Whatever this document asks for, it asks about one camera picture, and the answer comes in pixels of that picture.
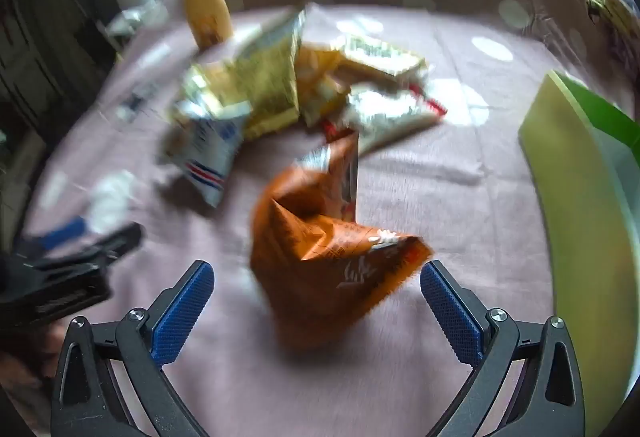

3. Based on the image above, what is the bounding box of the orange yellow snack packet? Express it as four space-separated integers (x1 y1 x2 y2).
295 44 351 128

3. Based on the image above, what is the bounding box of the white cloth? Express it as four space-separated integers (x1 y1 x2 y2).
107 4 168 50

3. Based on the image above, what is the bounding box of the yellow bear bottle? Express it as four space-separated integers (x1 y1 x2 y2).
162 0 233 50

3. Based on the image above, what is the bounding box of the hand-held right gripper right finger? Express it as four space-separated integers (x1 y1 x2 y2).
420 259 586 437

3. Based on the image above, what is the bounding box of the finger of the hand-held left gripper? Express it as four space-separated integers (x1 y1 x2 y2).
17 216 90 258
47 223 144 270

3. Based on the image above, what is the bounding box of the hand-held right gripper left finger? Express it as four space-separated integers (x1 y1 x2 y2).
50 259 216 437

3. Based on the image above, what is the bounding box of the pink polka dot blanket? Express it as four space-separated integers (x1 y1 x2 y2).
20 0 636 437

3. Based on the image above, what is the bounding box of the flat green yellow snack packet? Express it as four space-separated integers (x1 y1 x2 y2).
340 34 428 78

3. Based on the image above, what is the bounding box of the green cardboard box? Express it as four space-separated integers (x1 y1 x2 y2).
517 69 640 437

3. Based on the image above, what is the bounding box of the large yellow snack bag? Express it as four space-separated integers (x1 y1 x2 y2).
235 9 306 140

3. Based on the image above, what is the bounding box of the red edged snack packet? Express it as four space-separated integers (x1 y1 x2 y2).
320 84 448 152

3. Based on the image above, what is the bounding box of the orange snack bag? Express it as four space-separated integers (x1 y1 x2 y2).
250 129 433 353

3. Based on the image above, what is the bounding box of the white blue striped snack packet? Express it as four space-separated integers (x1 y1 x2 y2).
160 107 251 208

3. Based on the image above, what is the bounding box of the pile of folded clothes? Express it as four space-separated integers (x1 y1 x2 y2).
565 0 638 68

